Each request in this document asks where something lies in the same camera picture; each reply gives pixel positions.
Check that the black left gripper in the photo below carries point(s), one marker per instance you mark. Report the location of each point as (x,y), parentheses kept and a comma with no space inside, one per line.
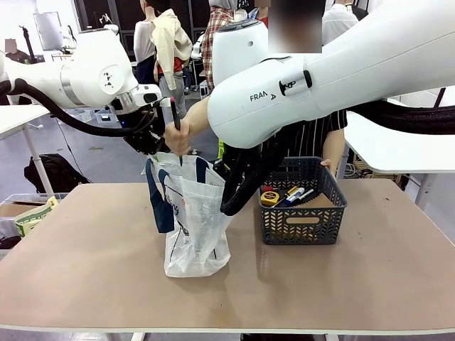
(144,140)

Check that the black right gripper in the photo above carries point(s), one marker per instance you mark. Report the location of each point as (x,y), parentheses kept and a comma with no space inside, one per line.
(234,158)

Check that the black pen pink cap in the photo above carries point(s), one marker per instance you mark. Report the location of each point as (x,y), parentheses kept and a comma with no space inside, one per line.
(176,120)

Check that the translucent white shopping bag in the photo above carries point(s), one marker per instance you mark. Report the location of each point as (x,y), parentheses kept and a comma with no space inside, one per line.
(199,231)

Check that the dark grey plastic basket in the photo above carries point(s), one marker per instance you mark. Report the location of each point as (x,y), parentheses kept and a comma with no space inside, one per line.
(302,227)

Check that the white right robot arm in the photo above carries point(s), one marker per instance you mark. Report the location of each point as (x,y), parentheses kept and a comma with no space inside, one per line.
(355,71)

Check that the person left forearm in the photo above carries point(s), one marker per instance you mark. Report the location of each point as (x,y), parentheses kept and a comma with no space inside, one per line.
(334,145)

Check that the person right forearm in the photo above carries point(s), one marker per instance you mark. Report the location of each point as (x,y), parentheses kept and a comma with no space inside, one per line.
(199,113)

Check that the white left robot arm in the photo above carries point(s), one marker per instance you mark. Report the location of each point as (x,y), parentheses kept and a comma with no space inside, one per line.
(89,71)

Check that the person right hand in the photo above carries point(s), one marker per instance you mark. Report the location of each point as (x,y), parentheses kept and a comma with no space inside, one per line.
(176,140)

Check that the person left hand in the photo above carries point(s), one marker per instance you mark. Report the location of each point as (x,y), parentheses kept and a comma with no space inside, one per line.
(327,165)

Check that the small red item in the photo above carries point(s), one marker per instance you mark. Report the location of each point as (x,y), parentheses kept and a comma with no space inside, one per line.
(267,188)

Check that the yellow black tape measure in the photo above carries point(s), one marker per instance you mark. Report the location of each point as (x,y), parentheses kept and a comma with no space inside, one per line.
(270,199)

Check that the clear plastic storage box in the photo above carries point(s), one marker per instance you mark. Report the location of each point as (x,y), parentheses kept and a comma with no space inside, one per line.
(78,115)

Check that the white storage case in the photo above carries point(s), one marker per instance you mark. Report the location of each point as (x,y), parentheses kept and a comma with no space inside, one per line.
(203,90)

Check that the black white marker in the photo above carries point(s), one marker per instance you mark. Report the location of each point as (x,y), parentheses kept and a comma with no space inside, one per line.
(306,194)

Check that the black backpack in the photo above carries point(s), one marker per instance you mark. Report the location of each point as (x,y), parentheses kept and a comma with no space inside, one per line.
(53,172)

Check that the brown cardboard sheet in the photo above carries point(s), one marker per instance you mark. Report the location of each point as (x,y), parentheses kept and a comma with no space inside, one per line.
(321,201)

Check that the mannequin with white shirt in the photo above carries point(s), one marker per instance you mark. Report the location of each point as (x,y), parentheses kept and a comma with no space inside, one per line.
(142,39)

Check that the mannequin with beige jacket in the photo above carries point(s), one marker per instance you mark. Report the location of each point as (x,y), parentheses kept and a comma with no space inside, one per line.
(168,39)

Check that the white side table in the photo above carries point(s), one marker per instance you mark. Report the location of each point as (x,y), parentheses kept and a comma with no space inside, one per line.
(17,117)
(391,152)

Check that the mannequin plaid shirt lime trousers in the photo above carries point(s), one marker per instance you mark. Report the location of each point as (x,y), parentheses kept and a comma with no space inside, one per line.
(213,28)

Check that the green printed cardboard box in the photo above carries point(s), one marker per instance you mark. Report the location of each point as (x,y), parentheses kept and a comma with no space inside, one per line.
(33,218)

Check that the mannequin red top blue shirt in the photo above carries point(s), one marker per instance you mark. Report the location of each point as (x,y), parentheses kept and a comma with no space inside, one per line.
(261,16)

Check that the clear plastic bin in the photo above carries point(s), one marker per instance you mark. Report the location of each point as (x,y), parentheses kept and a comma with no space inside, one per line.
(10,198)

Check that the grey whiteboard panel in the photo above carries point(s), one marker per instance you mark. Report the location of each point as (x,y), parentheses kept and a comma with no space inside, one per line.
(48,30)

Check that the background person black shirt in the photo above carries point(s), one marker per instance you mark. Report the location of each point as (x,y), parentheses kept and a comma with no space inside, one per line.
(16,55)

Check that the white garment mannequin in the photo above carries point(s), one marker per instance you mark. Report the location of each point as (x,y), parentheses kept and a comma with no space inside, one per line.
(339,25)

